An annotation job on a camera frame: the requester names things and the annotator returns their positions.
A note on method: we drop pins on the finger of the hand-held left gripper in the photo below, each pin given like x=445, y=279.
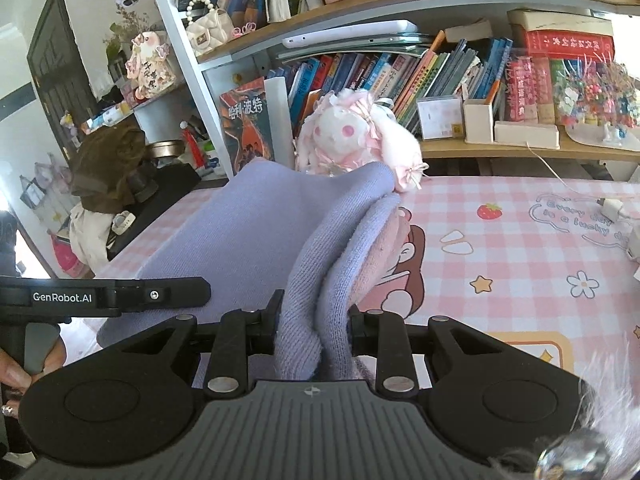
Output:
x=170, y=294

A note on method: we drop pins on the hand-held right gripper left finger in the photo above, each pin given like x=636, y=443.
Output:
x=262, y=330

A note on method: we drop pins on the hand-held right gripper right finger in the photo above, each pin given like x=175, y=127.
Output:
x=362, y=332

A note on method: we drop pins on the purple and pink sweater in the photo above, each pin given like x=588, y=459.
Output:
x=240, y=240

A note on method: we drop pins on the person's left hand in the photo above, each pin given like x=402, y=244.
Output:
x=12, y=372

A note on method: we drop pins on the pink bag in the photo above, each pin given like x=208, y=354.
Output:
x=70, y=260

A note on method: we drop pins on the white cloth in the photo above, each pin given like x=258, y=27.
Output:
x=90, y=240

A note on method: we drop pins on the white wristwatch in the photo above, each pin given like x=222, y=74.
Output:
x=123, y=222

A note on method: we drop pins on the black side table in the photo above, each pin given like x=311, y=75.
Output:
x=165, y=195

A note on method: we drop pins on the dark round jar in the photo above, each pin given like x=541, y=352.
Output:
x=142, y=185

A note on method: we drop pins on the white jar with green lid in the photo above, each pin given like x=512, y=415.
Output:
x=212, y=157

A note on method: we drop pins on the olive brown cloth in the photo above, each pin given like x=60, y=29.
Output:
x=107, y=165

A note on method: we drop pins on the metal bowl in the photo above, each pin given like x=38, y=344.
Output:
x=165, y=150

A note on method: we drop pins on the red tassel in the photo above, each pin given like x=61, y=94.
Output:
x=192, y=145

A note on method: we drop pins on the dark illustrated cover book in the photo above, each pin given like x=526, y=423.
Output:
x=245, y=130

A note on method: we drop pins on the white and pink plush bunny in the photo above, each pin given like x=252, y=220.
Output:
x=345, y=130

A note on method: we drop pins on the dark door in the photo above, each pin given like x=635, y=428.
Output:
x=60, y=70

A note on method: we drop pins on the white desk organizer boxes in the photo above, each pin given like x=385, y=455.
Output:
x=440, y=117

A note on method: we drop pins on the pink piglet ornament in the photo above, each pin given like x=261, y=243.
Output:
x=150, y=65

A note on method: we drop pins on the white open box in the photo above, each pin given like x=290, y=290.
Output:
x=480, y=122

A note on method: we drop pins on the white bookshelf with wooden boards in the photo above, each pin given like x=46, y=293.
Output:
x=180, y=50

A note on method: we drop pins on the clear bead charm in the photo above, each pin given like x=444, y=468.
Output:
x=572, y=457

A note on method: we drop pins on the flat white box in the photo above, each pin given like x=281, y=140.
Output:
x=525, y=135

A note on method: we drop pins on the fluffy pale sleeve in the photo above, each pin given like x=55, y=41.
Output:
x=615, y=410

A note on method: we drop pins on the row of shelf books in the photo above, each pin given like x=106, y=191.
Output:
x=425, y=75

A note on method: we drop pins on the white quilted handbag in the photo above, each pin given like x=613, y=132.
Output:
x=210, y=30

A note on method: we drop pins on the dried flower bunch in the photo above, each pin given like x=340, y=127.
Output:
x=127, y=30

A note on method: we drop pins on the small white plug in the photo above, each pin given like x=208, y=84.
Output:
x=611, y=210

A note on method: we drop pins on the white charger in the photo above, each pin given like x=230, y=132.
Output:
x=632, y=245

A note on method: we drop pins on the thick red book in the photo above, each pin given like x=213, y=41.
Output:
x=565, y=45

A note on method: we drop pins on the thick beige book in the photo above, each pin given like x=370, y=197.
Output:
x=560, y=21

